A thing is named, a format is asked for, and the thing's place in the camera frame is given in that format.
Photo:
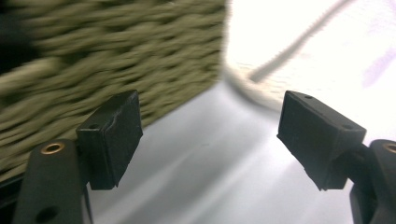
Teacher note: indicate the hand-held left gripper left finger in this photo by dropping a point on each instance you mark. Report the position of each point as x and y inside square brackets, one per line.
[109, 140]

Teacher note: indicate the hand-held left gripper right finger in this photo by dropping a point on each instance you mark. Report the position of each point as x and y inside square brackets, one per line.
[317, 140]

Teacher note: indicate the green woven basket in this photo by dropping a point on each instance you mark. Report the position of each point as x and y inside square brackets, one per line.
[109, 62]

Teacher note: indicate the white mesh laundry bag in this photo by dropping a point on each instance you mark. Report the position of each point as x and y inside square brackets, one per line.
[311, 37]

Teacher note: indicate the white table mat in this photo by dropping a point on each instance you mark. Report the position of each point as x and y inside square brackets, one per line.
[202, 174]

